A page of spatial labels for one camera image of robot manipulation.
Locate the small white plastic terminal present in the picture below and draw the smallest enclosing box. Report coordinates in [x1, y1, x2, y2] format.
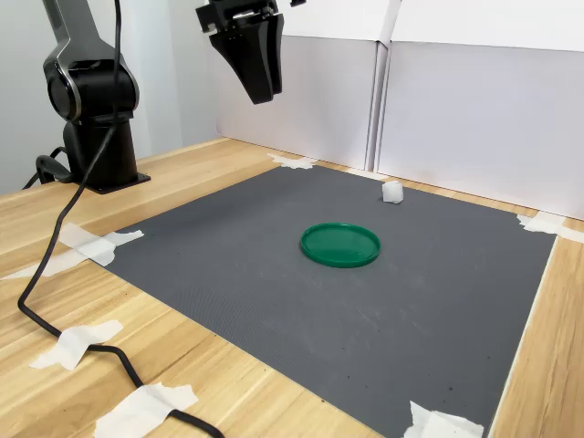
[381, 180, 404, 205]

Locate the round green lid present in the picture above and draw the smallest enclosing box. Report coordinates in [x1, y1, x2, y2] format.
[299, 222, 381, 269]

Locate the white partition panel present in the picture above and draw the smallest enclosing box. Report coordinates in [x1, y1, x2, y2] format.
[200, 0, 391, 172]
[373, 0, 584, 223]

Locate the white tape piece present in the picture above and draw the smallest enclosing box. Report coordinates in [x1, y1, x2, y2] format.
[266, 152, 318, 171]
[515, 212, 584, 243]
[345, 167, 390, 182]
[0, 222, 146, 282]
[401, 400, 485, 438]
[29, 318, 124, 371]
[93, 381, 200, 438]

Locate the dark grey mat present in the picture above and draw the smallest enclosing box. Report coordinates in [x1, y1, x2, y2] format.
[103, 163, 558, 438]

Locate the black base power cable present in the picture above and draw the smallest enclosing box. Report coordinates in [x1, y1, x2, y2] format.
[22, 145, 75, 191]

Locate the black camera cable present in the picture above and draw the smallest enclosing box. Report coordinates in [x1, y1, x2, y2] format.
[16, 0, 225, 438]

